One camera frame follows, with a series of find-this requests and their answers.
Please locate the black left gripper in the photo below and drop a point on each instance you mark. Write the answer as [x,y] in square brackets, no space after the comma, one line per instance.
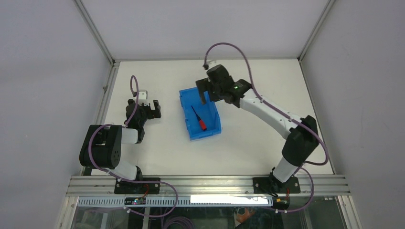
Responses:
[153,113]

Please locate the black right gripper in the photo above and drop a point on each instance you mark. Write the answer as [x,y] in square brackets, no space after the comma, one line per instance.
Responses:
[205,85]

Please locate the red black screwdriver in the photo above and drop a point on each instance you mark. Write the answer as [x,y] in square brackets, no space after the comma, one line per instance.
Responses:
[201,123]

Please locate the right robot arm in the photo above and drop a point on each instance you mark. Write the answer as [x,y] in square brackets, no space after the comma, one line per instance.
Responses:
[298,132]

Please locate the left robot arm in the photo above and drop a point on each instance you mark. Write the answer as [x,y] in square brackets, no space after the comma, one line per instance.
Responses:
[102,144]

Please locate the blue plastic bin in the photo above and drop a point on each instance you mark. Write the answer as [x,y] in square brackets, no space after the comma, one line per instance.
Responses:
[208,112]

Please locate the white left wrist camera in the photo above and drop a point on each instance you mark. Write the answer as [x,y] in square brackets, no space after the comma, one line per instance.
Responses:
[142,97]

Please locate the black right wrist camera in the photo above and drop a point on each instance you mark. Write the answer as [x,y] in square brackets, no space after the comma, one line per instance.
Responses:
[219,74]

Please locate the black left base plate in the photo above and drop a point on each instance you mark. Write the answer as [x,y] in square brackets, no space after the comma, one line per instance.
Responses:
[151,186]

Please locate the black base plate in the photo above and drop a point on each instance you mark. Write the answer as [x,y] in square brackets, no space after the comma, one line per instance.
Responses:
[276,186]
[151,186]

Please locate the aluminium left frame post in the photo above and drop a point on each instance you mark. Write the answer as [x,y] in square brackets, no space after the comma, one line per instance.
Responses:
[94,31]

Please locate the aluminium frame post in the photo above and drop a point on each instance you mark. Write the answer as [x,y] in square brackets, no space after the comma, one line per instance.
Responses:
[316,29]
[94,31]

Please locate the white slotted cable duct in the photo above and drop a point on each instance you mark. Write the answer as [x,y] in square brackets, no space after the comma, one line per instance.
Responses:
[191,201]

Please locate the aluminium front rail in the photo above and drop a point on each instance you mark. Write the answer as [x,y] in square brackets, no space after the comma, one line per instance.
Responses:
[319,185]

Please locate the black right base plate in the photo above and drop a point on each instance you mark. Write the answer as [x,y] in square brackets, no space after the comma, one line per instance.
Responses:
[276,186]

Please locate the aluminium right frame post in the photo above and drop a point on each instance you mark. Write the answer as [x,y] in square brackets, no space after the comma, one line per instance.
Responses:
[316,29]

